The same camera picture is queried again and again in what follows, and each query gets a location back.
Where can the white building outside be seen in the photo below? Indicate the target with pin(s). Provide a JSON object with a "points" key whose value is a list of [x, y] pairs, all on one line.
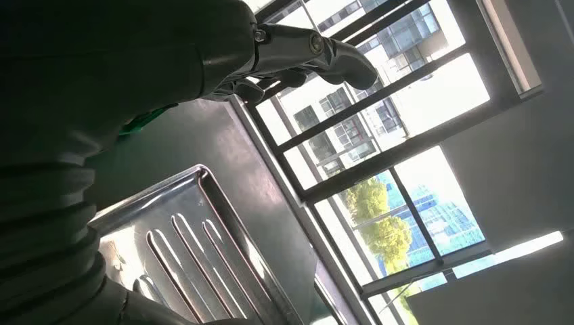
{"points": [[345, 134]]}

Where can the stainless steel ribbed tray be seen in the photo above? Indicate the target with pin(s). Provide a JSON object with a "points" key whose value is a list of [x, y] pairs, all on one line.
{"points": [[202, 233]]}

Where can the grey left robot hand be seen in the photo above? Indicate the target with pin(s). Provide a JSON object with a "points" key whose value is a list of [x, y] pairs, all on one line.
{"points": [[112, 54]]}

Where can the long ceiling light strip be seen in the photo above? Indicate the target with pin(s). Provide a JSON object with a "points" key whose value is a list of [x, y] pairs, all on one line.
{"points": [[511, 49], [506, 253]]}

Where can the blue glass tower outside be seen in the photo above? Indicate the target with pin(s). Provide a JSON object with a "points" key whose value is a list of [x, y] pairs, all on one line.
{"points": [[448, 220]]}

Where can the black window frame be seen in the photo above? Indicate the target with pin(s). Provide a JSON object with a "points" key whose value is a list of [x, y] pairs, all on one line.
{"points": [[381, 154]]}

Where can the grey metal inbound machine top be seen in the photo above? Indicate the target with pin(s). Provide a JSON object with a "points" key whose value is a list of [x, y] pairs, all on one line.
{"points": [[202, 143]]}

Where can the green tree outside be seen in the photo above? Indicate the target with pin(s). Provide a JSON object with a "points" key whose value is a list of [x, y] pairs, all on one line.
{"points": [[385, 233]]}

